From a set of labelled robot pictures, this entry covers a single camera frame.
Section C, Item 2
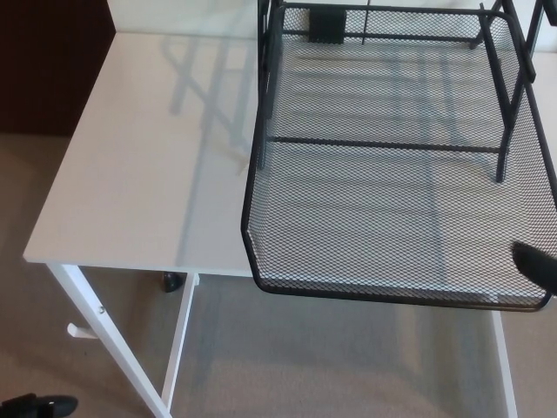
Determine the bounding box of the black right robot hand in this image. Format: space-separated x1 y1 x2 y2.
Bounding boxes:
509 240 557 302

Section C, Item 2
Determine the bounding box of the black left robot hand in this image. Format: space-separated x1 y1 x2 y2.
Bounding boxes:
0 383 80 418

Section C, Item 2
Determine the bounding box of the black mesh tray layer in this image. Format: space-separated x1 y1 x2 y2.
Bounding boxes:
239 2 557 313

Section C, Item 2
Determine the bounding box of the black tray label holder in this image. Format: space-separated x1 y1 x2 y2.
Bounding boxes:
307 9 346 44

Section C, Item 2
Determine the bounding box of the white hook on table leg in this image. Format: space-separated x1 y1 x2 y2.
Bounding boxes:
65 320 95 340

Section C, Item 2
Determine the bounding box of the white table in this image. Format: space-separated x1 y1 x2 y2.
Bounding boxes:
21 32 557 418

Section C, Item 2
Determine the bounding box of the dark red panel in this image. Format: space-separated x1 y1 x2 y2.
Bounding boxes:
0 0 115 138

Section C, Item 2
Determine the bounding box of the black file tray frame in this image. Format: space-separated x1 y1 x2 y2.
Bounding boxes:
256 0 550 184

